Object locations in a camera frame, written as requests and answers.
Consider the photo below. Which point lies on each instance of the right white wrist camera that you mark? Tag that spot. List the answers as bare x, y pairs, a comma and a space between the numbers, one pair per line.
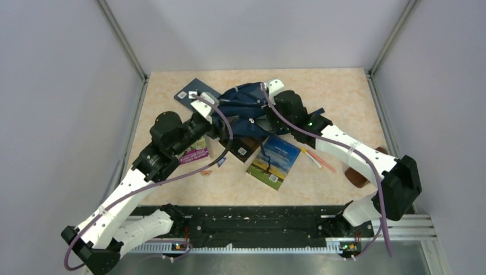
274, 86

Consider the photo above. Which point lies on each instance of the navy blue student backpack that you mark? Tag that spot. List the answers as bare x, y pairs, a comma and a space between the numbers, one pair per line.
247, 106

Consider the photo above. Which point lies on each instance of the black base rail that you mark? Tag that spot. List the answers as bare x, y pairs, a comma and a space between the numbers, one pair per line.
261, 226

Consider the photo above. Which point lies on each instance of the white yellow marker pen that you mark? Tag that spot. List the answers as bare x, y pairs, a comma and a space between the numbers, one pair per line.
308, 155

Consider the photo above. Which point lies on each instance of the blue landscape cover book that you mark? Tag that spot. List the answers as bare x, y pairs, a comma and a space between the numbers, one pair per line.
274, 161

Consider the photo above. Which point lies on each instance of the black paperback book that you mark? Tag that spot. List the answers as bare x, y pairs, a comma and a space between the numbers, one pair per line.
244, 147

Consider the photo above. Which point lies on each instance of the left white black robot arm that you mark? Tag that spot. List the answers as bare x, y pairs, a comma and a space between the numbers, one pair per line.
103, 239

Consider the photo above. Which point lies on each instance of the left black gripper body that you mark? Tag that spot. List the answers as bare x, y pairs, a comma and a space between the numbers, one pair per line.
196, 129

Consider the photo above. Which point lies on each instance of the blue triangular eraser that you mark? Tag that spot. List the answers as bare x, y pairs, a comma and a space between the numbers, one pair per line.
221, 162

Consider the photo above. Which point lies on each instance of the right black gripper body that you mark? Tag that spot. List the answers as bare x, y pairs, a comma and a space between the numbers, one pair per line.
274, 121

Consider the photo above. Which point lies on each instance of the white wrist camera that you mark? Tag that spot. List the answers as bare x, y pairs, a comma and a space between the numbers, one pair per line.
274, 86
202, 102

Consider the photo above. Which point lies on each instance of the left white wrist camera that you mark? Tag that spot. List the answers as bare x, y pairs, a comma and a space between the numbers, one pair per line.
202, 102

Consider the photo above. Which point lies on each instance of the purple treehouse children's book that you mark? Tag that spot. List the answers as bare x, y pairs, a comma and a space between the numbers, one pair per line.
195, 152

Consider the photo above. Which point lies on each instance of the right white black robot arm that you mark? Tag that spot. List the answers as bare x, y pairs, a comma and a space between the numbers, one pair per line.
397, 179

